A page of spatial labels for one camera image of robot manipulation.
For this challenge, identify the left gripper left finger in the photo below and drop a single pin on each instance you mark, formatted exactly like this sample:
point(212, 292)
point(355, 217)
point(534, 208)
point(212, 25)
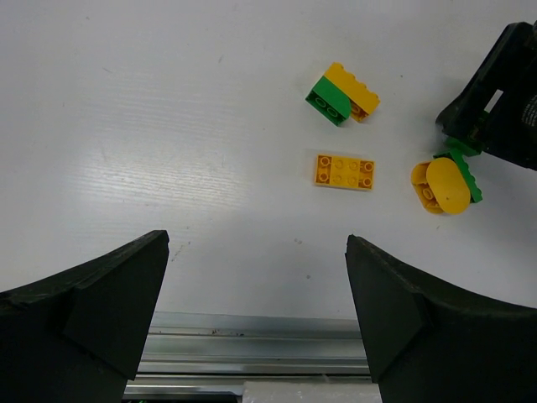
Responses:
point(79, 335)

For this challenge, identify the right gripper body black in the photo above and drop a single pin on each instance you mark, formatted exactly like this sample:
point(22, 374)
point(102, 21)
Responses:
point(496, 111)

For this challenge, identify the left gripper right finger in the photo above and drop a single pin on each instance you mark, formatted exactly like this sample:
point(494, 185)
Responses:
point(427, 340)

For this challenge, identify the green lego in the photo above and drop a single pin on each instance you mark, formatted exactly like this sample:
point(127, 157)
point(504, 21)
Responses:
point(457, 151)
point(330, 101)

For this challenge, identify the yellow oval lego piece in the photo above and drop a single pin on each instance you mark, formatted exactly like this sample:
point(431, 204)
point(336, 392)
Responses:
point(440, 186)

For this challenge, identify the yellow sloped lego brick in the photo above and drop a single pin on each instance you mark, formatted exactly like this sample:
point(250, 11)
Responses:
point(363, 101)

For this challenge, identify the green lego on yellow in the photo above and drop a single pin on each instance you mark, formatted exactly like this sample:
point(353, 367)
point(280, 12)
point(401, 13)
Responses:
point(330, 101)

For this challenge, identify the white foil cover plate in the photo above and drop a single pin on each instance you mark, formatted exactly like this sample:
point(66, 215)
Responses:
point(275, 392)

